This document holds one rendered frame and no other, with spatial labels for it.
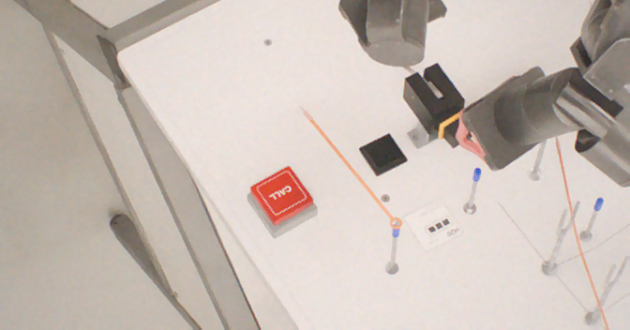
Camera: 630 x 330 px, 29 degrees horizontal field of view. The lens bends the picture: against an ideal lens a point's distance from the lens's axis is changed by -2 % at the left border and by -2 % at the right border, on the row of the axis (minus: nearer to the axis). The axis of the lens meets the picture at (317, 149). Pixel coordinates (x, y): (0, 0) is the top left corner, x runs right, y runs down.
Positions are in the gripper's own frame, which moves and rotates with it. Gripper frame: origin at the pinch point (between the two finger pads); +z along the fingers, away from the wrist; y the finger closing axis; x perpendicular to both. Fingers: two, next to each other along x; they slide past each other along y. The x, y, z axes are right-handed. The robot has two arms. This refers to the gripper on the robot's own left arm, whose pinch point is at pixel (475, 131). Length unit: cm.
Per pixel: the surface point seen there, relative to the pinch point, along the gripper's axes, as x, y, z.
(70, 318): -5, -24, 139
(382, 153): 2.4, -5.4, 10.8
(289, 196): 4.1, -17.6, 10.1
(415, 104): 5.3, -1.8, 5.0
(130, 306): -9, -12, 139
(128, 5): 34, -8, 51
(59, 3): 42, -12, 67
